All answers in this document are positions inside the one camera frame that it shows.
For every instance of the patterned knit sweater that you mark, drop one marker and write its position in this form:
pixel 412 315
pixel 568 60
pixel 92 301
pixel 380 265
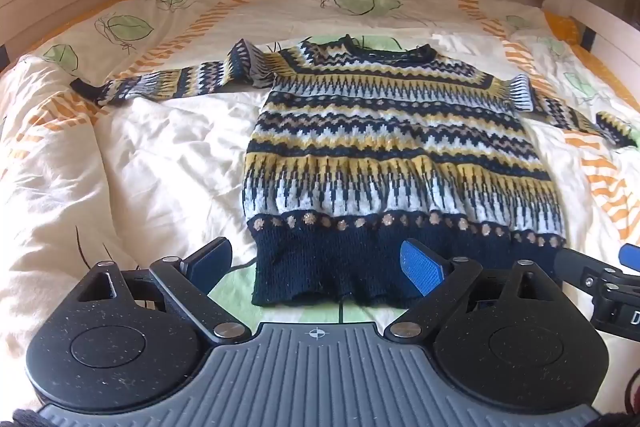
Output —
pixel 390 147

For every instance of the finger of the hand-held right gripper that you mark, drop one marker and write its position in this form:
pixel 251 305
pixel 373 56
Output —
pixel 631 254
pixel 577 268

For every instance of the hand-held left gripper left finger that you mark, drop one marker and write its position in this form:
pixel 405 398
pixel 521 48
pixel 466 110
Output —
pixel 210 261

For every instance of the leaf printed duvet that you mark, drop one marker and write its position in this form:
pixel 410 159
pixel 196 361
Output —
pixel 150 147

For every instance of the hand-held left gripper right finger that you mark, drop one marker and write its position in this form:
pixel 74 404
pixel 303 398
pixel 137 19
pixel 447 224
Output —
pixel 421 268

